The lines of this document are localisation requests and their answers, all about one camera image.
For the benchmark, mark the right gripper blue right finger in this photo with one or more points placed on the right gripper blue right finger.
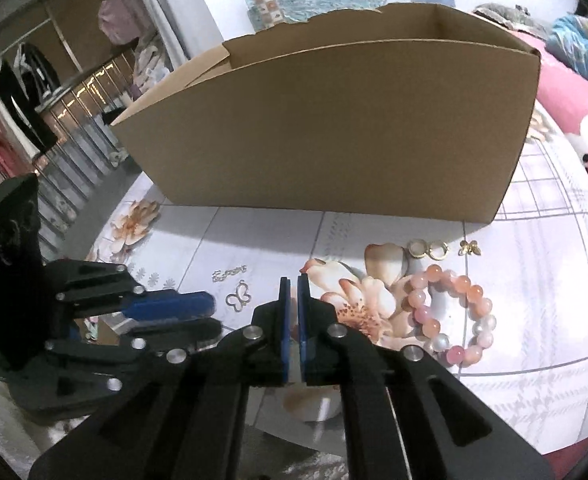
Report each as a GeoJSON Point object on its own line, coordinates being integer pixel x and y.
{"type": "Point", "coordinates": [405, 416]}

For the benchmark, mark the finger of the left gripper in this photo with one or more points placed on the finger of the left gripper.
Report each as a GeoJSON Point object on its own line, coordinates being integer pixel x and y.
{"type": "Point", "coordinates": [169, 304]}
{"type": "Point", "coordinates": [190, 336]}

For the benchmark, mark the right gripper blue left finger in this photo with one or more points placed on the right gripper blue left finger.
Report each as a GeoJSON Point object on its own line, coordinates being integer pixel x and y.
{"type": "Point", "coordinates": [180, 420]}

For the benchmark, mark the gold hoop earrings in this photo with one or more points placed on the gold hoop earrings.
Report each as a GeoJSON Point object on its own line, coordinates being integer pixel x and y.
{"type": "Point", "coordinates": [419, 249]}

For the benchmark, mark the brown cardboard box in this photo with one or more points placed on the brown cardboard box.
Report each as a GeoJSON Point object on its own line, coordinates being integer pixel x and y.
{"type": "Point", "coordinates": [410, 110]}

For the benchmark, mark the pink floral bed blanket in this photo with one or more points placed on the pink floral bed blanket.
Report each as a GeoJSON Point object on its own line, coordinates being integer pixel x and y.
{"type": "Point", "coordinates": [564, 95]}

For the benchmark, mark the blue patterned quilt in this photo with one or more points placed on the blue patterned quilt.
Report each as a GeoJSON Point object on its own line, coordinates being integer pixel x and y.
{"type": "Point", "coordinates": [568, 42]}

